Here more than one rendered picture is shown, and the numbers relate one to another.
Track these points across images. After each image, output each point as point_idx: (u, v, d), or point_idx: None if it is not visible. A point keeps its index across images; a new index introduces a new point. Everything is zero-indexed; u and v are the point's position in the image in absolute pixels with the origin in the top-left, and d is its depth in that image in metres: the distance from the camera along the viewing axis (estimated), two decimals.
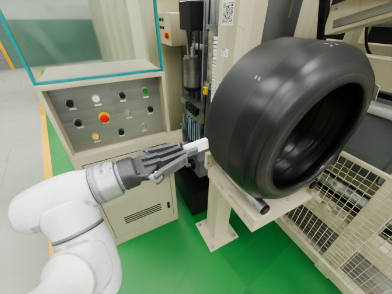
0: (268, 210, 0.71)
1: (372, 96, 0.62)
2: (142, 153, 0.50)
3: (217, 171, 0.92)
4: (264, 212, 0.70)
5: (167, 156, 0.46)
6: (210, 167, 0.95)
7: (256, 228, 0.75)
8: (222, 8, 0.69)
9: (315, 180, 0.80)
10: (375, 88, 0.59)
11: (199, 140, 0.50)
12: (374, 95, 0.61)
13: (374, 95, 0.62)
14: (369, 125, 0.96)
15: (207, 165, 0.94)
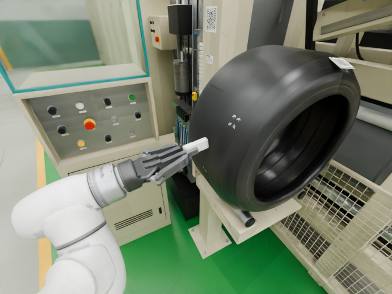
0: (254, 220, 0.67)
1: (348, 63, 0.45)
2: (142, 155, 0.50)
3: (205, 180, 0.90)
4: (251, 224, 0.68)
5: (168, 157, 0.46)
6: (198, 175, 0.93)
7: (242, 240, 0.73)
8: (206, 14, 0.67)
9: (300, 192, 0.77)
10: (340, 65, 0.43)
11: (199, 140, 0.50)
12: (347, 64, 0.44)
13: (348, 64, 0.44)
14: (361, 132, 0.94)
15: (195, 173, 0.92)
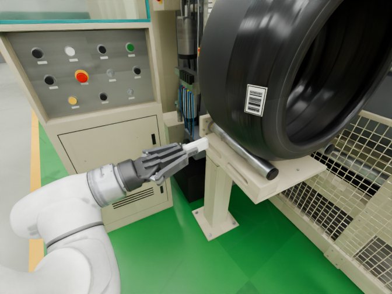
0: (270, 179, 0.56)
1: (257, 89, 0.36)
2: (142, 154, 0.50)
3: (214, 139, 0.78)
4: (273, 174, 0.55)
5: (168, 157, 0.46)
6: (206, 135, 0.81)
7: (262, 199, 0.61)
8: None
9: None
10: (258, 108, 0.38)
11: (199, 140, 0.50)
12: (259, 94, 0.36)
13: (259, 93, 0.36)
14: None
15: (203, 132, 0.80)
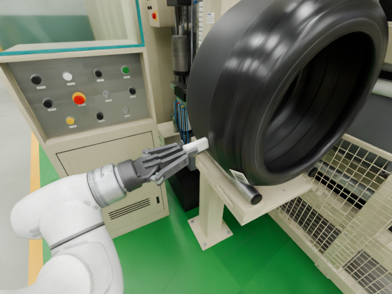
0: (255, 204, 0.60)
1: (237, 173, 0.48)
2: (142, 155, 0.50)
3: (205, 159, 0.82)
4: (256, 200, 0.59)
5: (168, 157, 0.46)
6: (198, 154, 0.85)
7: (248, 221, 0.65)
8: None
9: (313, 172, 0.72)
10: (244, 180, 0.50)
11: (199, 140, 0.50)
12: (239, 175, 0.48)
13: (239, 175, 0.48)
14: (375, 108, 0.86)
15: None
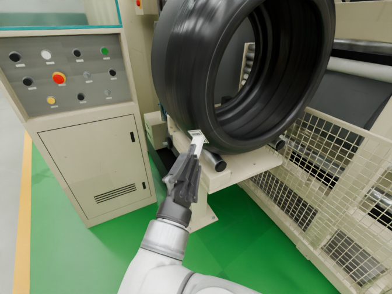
0: (220, 171, 0.63)
1: (195, 132, 0.51)
2: None
3: (180, 136, 0.85)
4: (220, 167, 0.62)
5: (181, 172, 0.46)
6: (174, 132, 0.87)
7: (215, 190, 0.67)
8: None
9: (281, 146, 0.75)
10: (203, 140, 0.53)
11: (193, 143, 0.52)
12: (198, 133, 0.51)
13: (197, 133, 0.51)
14: (347, 87, 0.89)
15: (171, 129, 0.86)
